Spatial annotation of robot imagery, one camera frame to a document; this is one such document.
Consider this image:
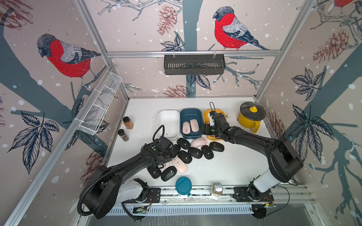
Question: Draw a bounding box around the small glass jar silver lid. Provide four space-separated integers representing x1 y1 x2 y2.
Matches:
211 183 223 197

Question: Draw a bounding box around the teal round lid container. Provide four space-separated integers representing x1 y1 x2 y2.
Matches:
175 177 192 196

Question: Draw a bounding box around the dark spice bottle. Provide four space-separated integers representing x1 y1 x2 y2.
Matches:
117 129 129 142

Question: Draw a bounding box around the teal storage box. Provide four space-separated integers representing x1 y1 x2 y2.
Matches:
180 108 204 139

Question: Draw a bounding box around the white mouse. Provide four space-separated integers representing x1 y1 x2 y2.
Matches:
209 116 215 126

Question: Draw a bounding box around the white wire mesh shelf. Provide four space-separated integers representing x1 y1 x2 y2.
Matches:
78 71 123 136

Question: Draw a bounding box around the pink mouse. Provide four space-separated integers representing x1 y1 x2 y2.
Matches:
189 119 199 132
161 163 170 172
171 157 188 174
182 121 191 135
190 137 207 148

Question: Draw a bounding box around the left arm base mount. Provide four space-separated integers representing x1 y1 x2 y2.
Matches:
124 187 161 204

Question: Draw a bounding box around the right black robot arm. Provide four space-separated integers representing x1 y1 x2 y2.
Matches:
202 113 304 200

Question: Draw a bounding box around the black hanging wire basket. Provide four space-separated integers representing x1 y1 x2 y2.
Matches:
164 54 226 75

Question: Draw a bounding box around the yellow storage box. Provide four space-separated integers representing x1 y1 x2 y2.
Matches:
203 110 221 141

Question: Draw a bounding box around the white storage box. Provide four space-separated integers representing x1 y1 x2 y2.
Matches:
156 110 180 141

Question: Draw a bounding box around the pink mouse top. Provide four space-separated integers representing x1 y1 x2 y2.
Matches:
190 137 207 148

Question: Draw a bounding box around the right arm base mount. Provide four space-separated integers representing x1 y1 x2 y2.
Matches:
232 186 274 202

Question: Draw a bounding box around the brown spice bottle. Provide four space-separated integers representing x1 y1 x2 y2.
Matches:
123 116 134 130

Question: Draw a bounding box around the yellow pot with black lid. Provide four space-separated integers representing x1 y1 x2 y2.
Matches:
237 102 266 133

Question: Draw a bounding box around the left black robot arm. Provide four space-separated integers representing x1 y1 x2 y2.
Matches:
77 125 173 219

